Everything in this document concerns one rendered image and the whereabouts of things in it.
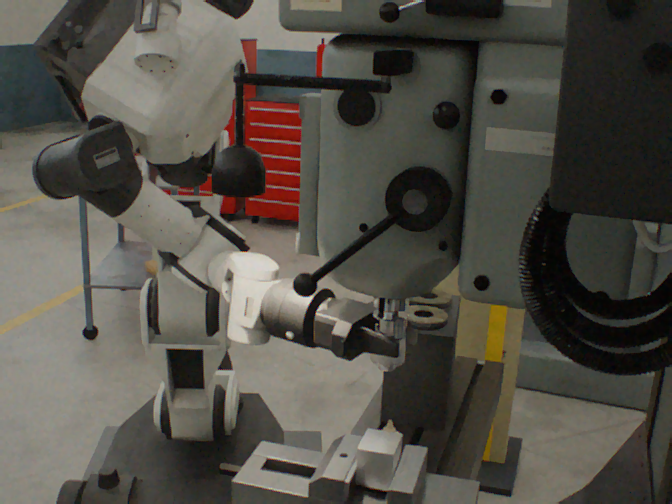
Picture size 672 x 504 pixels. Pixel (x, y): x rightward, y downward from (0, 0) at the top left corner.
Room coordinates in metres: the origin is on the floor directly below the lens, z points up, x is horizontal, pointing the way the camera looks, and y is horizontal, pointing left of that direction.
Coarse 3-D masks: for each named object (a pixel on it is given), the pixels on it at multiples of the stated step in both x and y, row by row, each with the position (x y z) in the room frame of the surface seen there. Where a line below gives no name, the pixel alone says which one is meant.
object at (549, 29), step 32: (288, 0) 0.89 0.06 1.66; (320, 0) 0.87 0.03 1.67; (352, 0) 0.86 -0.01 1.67; (384, 0) 0.85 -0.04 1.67; (416, 0) 0.84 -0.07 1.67; (512, 0) 0.81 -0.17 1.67; (544, 0) 0.80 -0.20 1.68; (320, 32) 0.89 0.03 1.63; (352, 32) 0.87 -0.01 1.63; (384, 32) 0.86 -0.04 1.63; (416, 32) 0.85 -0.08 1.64; (448, 32) 0.83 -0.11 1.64; (480, 32) 0.82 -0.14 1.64; (512, 32) 0.81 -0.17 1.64; (544, 32) 0.80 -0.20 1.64
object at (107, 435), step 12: (108, 432) 2.08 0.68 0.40; (288, 432) 2.14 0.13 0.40; (300, 432) 2.14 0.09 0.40; (312, 432) 2.14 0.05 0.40; (108, 444) 2.01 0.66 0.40; (288, 444) 2.06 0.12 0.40; (300, 444) 2.07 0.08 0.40; (312, 444) 2.07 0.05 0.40; (96, 456) 1.94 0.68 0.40; (96, 468) 1.87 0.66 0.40; (84, 480) 1.81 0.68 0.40
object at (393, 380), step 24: (408, 312) 1.32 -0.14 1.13; (432, 312) 1.32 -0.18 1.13; (456, 312) 1.36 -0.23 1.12; (432, 336) 1.25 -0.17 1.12; (408, 360) 1.26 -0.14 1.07; (432, 360) 1.25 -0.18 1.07; (384, 384) 1.27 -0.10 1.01; (408, 384) 1.26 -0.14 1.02; (432, 384) 1.25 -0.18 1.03; (384, 408) 1.27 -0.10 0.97; (408, 408) 1.26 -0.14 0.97; (432, 408) 1.25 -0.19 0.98
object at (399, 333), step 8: (376, 328) 0.95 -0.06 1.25; (384, 328) 0.95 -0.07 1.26; (392, 328) 0.94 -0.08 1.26; (400, 328) 0.95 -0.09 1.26; (392, 336) 0.94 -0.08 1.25; (400, 336) 0.95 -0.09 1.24; (400, 352) 0.95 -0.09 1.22; (376, 360) 0.95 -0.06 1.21; (384, 360) 0.95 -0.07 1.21; (392, 360) 0.94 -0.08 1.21; (400, 360) 0.95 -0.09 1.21
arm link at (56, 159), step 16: (64, 144) 1.21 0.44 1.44; (48, 160) 1.21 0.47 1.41; (64, 160) 1.17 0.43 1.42; (48, 176) 1.21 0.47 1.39; (64, 176) 1.18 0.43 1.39; (64, 192) 1.21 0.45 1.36; (80, 192) 1.20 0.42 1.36; (96, 192) 1.20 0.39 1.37; (112, 192) 1.21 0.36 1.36; (128, 192) 1.22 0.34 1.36; (112, 208) 1.22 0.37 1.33; (128, 208) 1.22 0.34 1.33
